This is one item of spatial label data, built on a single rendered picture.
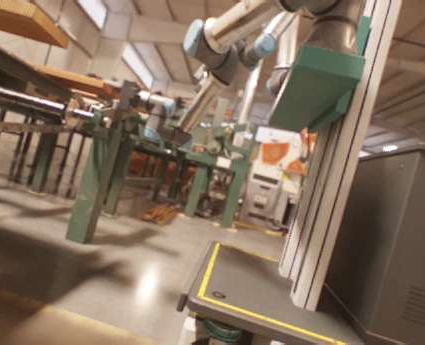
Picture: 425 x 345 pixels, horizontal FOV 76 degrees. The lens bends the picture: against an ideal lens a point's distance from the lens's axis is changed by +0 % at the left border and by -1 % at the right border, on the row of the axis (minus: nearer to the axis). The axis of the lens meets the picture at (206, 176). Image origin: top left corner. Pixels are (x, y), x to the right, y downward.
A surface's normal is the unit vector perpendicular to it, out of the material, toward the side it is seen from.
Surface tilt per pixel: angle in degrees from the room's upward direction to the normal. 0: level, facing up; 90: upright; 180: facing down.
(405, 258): 90
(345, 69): 90
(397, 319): 90
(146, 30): 90
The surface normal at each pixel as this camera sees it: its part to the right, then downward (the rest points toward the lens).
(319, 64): -0.11, -0.03
